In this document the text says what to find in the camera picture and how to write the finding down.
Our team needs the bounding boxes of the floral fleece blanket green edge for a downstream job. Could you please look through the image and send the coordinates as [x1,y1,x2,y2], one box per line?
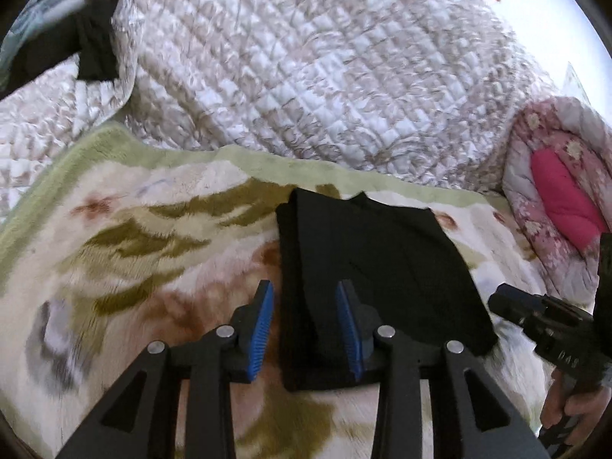
[0,122,550,459]

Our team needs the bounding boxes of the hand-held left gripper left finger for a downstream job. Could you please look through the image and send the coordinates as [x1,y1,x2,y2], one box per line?
[56,280,277,459]

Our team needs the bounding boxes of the pink floral folded quilt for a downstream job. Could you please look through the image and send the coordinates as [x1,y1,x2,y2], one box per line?
[500,96,612,307]

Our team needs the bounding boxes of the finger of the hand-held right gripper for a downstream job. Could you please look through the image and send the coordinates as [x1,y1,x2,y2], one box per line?
[488,283,547,332]

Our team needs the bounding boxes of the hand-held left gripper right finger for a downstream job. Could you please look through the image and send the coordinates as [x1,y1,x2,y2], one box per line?
[335,278,550,459]

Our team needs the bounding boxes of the black pants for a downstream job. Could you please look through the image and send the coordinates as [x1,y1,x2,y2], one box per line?
[276,188,499,392]

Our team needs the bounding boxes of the white beige quilted bedspread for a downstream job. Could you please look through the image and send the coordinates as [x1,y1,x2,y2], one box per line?
[0,0,558,216]

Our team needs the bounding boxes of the dark cloth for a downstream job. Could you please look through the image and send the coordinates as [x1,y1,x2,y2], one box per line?
[0,0,120,96]

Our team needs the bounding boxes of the person's right hand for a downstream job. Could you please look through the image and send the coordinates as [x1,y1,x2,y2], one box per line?
[542,366,612,441]

